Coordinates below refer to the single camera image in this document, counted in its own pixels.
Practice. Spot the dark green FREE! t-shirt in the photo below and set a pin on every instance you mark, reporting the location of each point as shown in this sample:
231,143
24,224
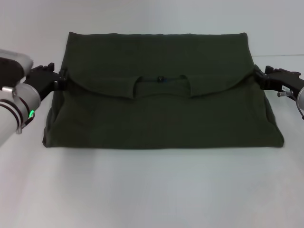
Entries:
161,107

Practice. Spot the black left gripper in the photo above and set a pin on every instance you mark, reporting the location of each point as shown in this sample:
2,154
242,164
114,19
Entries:
41,80

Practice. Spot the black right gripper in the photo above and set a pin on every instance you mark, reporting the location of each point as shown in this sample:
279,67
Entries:
285,80

